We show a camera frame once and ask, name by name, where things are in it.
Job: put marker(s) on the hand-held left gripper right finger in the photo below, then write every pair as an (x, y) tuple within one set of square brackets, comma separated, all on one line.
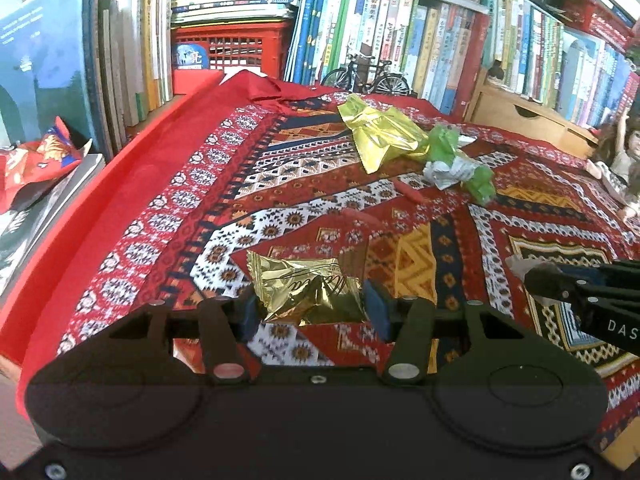
[(375, 310)]

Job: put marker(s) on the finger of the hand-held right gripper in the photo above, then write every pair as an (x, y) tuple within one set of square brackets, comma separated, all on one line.
[(620, 269), (550, 282)]

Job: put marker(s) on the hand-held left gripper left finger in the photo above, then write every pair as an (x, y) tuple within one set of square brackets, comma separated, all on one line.
[(247, 317)]

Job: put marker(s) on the grey wrapper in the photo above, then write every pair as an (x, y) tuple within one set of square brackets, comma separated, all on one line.
[(517, 264)]

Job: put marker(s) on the gold candy wrapper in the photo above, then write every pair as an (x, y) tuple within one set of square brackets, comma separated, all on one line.
[(305, 290)]

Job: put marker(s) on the large gold foil bag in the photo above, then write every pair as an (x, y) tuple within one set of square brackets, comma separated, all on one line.
[(385, 135)]

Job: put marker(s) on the red snack packet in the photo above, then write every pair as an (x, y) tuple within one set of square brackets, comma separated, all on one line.
[(35, 165)]

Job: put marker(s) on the red wrapper strip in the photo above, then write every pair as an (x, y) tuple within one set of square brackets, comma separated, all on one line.
[(362, 216), (412, 192)]

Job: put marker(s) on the brown-haired doll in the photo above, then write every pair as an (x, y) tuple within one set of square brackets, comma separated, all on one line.
[(617, 160)]

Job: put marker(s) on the patterned red tablecloth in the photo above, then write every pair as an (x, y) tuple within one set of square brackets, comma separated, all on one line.
[(300, 200)]

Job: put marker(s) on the green and silver crumpled wrapper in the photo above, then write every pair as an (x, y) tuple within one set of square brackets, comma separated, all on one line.
[(450, 170)]

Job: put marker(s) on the wooden drawer organizer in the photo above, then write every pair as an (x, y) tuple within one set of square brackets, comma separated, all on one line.
[(520, 115)]

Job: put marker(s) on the grey file holder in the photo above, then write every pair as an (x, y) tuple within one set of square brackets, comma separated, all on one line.
[(575, 60)]

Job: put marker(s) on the black-haired small figurine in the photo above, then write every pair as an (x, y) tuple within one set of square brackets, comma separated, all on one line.
[(495, 72)]

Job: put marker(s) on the row of slim colourful books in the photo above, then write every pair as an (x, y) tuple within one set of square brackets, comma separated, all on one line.
[(550, 55)]

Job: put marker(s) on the stack of flat magazines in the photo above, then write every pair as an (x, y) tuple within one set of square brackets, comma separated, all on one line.
[(30, 232)]

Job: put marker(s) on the black model bicycle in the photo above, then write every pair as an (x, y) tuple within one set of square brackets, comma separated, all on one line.
[(356, 72)]

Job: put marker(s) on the red cardboard box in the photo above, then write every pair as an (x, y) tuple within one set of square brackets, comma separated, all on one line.
[(197, 81)]

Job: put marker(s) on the red mesh basket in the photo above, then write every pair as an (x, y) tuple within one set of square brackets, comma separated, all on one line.
[(595, 10)]

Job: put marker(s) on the blue picture card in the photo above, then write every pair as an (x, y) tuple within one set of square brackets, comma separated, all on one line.
[(186, 55)]

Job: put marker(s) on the red plastic crate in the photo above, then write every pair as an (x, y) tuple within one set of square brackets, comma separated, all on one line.
[(250, 42)]

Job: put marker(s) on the row of pale-spined books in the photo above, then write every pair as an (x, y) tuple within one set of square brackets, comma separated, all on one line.
[(125, 60)]

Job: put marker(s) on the row of tall colourful books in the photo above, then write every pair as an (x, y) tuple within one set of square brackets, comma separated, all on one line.
[(400, 25)]

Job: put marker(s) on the large blue hardcover book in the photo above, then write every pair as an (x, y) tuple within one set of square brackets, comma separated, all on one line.
[(40, 60)]

